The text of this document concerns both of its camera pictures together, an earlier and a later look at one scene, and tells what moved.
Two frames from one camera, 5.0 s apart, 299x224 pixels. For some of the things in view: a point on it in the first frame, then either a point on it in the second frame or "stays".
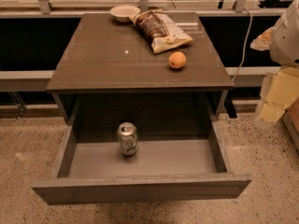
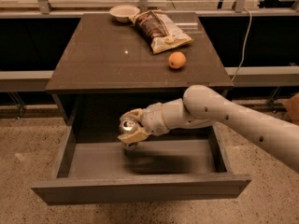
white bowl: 123,12 stays
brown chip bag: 162,34 stays
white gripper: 286,42 → 152,118
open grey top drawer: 176,160 stays
